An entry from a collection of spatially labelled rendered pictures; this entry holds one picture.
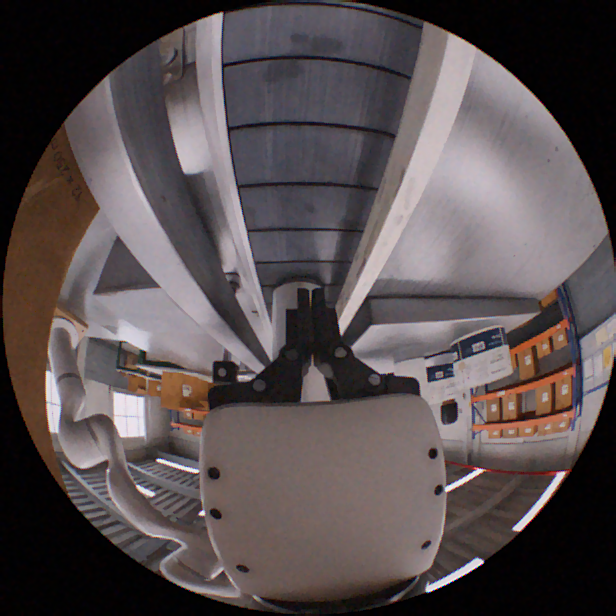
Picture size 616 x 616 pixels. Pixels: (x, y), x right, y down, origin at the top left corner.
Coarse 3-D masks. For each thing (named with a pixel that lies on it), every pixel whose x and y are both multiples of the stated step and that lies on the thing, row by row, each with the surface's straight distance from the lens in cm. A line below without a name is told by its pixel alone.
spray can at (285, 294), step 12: (276, 288) 21; (288, 288) 20; (312, 288) 20; (324, 288) 22; (276, 300) 20; (288, 300) 19; (276, 312) 20; (276, 324) 19; (276, 336) 19; (276, 348) 19; (312, 360) 17; (312, 372) 17; (312, 384) 17; (324, 384) 18; (312, 396) 17; (324, 396) 18
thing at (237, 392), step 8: (224, 384) 11; (232, 384) 11; (240, 384) 11; (208, 392) 11; (216, 392) 11; (224, 392) 11; (232, 392) 11; (240, 392) 11; (248, 392) 11; (208, 400) 11; (216, 400) 11; (224, 400) 11; (232, 400) 11; (240, 400) 11; (248, 400) 11; (256, 400) 11; (264, 400) 11
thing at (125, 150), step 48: (144, 48) 4; (96, 96) 4; (144, 96) 4; (96, 144) 4; (144, 144) 4; (96, 192) 4; (144, 192) 4; (144, 240) 4; (192, 240) 5; (192, 288) 5; (240, 336) 9
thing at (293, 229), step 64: (320, 0) 12; (256, 64) 11; (320, 64) 11; (384, 64) 11; (256, 128) 11; (320, 128) 11; (384, 128) 12; (256, 192) 13; (320, 192) 13; (256, 256) 18; (320, 256) 18
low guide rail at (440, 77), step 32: (448, 32) 9; (416, 64) 10; (448, 64) 9; (416, 96) 9; (448, 96) 9; (416, 128) 9; (448, 128) 9; (416, 160) 9; (384, 192) 11; (416, 192) 10; (384, 224) 11; (384, 256) 13; (352, 288) 16
